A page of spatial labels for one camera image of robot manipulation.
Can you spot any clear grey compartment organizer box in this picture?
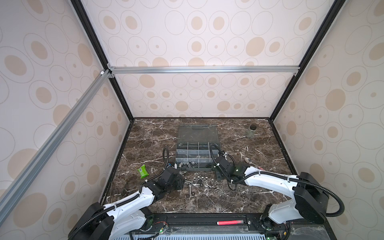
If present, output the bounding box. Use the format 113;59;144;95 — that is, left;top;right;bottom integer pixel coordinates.
176;125;220;172

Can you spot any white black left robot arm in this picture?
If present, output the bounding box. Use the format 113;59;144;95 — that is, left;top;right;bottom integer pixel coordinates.
68;147;185;240

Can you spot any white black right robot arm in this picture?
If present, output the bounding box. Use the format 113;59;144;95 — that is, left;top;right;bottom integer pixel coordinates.
209;144;345;230

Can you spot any green packet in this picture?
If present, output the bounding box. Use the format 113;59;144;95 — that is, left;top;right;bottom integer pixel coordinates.
138;164;150;179

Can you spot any red marker pen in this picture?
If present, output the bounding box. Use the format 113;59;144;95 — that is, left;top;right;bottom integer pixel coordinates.
217;220;244;226

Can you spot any spoon with pink handle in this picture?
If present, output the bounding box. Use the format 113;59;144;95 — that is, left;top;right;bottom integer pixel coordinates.
244;157;264;171

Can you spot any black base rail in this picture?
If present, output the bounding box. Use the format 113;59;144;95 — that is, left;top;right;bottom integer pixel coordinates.
113;213;336;240

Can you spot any horizontal aluminium frame bar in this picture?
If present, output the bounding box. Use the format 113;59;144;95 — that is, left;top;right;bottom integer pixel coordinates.
110;65;300;75

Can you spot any diagonal aluminium frame bar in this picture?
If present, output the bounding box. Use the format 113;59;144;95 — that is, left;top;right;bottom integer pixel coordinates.
1;69;111;225

